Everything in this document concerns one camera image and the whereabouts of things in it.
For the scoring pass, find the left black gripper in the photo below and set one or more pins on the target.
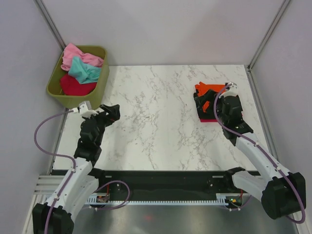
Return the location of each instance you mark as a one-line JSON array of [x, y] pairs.
[[113, 115]]

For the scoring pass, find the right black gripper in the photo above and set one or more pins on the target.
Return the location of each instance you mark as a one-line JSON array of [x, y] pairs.
[[220, 99]]

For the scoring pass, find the teal t shirt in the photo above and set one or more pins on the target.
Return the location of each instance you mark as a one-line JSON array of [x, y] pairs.
[[84, 73]]

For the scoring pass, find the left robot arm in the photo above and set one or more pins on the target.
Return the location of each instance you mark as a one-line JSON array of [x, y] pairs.
[[57, 215]]

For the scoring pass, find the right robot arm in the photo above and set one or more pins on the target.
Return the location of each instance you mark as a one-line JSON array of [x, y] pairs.
[[280, 191]]

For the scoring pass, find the black folded t shirt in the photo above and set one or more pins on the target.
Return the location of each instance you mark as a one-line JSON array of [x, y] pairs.
[[228, 108]]

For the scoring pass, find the orange folded t shirt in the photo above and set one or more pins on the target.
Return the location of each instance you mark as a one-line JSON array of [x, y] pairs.
[[202, 88]]

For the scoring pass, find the magenta folded t shirt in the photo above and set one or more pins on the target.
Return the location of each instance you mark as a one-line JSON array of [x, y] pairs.
[[208, 120]]

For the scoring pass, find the red t shirt in bin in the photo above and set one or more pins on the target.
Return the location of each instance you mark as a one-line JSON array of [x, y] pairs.
[[71, 87]]

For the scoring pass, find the olive green plastic bin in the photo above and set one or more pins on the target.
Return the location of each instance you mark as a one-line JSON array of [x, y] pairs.
[[54, 89]]

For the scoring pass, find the pink t shirt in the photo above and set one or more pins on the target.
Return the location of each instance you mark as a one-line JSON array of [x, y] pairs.
[[72, 51]]

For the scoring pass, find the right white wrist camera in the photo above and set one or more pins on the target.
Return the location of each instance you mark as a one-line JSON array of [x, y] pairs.
[[231, 90]]

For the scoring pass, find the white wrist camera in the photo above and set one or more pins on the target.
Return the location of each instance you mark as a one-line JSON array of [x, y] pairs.
[[85, 109], [231, 90]]

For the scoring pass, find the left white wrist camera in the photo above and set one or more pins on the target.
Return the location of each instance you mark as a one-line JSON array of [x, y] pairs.
[[85, 109]]

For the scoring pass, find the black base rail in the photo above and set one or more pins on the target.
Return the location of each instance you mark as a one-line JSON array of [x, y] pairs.
[[165, 185]]

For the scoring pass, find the white slotted cable duct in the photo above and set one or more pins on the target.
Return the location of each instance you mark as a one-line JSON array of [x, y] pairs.
[[220, 200]]

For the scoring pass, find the left aluminium frame post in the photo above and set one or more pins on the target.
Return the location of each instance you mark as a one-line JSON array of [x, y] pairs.
[[49, 21]]

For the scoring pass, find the aluminium frame post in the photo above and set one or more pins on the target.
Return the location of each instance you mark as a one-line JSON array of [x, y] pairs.
[[274, 24], [49, 21]]

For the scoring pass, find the right aluminium frame post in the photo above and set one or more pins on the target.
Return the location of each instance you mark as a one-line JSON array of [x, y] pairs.
[[274, 24]]

